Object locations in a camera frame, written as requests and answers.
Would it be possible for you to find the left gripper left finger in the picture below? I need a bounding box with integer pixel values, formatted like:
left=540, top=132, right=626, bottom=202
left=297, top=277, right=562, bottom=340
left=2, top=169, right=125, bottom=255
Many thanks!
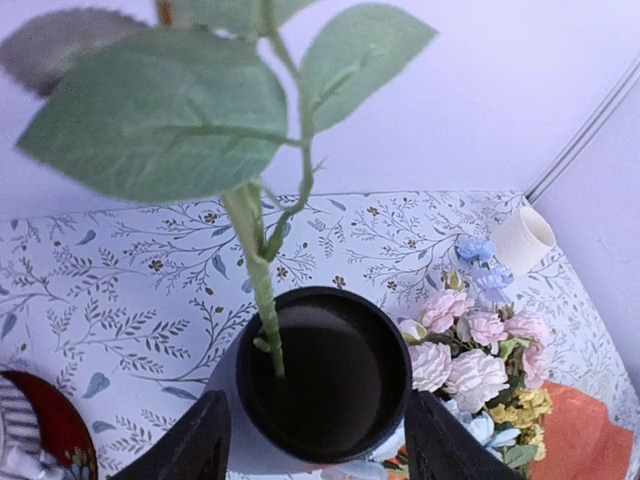
left=114, top=390, right=231, bottom=480

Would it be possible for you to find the orange yellow wrapping paper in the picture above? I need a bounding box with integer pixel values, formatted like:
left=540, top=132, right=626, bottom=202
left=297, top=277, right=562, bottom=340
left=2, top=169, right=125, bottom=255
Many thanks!
left=383, top=382, right=634, bottom=479

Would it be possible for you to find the tall black vase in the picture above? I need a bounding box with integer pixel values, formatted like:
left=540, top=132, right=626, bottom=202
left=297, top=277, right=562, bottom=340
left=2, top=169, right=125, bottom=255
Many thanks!
left=235, top=286, right=411, bottom=465

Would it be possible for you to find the red round coaster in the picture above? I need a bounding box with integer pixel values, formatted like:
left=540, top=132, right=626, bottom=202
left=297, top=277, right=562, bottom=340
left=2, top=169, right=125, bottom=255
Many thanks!
left=1, top=370, right=99, bottom=479

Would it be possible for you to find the white artificial flower stem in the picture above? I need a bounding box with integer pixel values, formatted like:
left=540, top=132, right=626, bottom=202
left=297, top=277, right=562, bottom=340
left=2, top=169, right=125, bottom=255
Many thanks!
left=1, top=1, right=437, bottom=377

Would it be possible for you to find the right aluminium frame post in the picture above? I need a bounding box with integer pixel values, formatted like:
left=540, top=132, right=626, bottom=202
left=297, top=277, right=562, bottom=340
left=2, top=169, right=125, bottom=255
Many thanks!
left=524, top=54, right=639, bottom=205

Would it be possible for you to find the striped ceramic cup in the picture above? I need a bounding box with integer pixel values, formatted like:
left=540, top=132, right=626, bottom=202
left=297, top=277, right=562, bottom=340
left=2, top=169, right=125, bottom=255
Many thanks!
left=1, top=376, right=65, bottom=479

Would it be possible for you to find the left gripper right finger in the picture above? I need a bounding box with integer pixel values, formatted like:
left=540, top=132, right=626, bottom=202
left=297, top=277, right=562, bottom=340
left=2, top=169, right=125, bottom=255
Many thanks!
left=404, top=390, right=522, bottom=480

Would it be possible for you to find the white ceramic mug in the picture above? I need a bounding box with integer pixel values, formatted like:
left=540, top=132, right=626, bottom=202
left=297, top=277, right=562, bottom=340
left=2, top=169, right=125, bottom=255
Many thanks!
left=489, top=206, right=556, bottom=276

